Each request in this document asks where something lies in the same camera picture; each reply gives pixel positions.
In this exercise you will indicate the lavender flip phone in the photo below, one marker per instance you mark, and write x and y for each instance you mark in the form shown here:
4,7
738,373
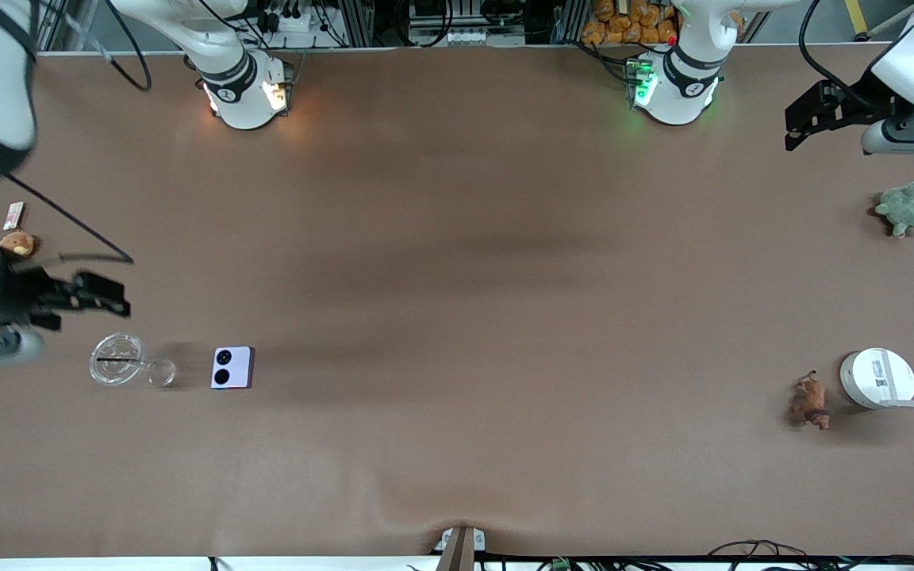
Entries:
232,368

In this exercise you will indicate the small clear cup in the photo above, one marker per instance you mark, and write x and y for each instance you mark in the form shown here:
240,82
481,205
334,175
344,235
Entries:
161,373

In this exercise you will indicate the green plush turtle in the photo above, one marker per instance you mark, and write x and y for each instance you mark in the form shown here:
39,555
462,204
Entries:
905,208

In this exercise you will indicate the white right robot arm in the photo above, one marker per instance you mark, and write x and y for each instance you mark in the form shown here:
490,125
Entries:
239,95

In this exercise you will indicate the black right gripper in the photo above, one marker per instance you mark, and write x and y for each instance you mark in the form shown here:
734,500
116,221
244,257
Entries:
14,295

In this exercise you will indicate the orange snack bag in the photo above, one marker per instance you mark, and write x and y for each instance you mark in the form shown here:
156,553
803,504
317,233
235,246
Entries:
631,24

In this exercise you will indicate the brown lion statue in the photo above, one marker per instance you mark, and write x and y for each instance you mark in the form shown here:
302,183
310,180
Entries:
808,399

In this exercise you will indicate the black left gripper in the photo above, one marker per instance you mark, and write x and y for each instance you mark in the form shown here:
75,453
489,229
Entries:
856,104

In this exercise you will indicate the small printed paper tag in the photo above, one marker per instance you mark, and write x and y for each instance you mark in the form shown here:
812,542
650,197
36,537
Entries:
13,215

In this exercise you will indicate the white power strip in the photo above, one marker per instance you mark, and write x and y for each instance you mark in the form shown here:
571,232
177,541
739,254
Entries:
289,21

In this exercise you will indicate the white round device with stand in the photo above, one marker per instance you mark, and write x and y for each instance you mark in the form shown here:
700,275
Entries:
873,379

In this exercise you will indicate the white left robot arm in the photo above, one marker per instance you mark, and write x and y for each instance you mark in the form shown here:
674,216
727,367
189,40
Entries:
679,95

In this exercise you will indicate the brown plush toy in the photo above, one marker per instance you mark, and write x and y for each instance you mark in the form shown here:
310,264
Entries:
18,243

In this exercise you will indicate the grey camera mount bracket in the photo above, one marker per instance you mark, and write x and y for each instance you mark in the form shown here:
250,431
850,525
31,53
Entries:
459,547

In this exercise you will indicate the clear round plastic lid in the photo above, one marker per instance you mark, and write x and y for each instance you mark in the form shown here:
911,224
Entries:
116,349

